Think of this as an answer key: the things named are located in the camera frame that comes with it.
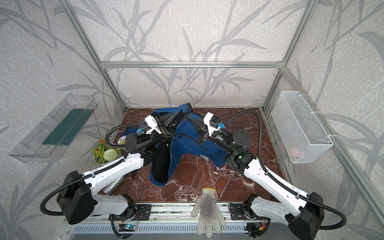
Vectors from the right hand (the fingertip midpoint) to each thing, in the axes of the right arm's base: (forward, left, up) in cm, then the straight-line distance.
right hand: (191, 111), depth 55 cm
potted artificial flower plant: (-2, +48, -31) cm, 57 cm away
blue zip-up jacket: (-9, +9, -14) cm, 19 cm away
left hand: (-2, +3, +3) cm, 5 cm away
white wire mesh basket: (-4, -45, -12) cm, 47 cm away
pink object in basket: (-3, -49, -26) cm, 56 cm away
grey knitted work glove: (-27, -8, -45) cm, 53 cm away
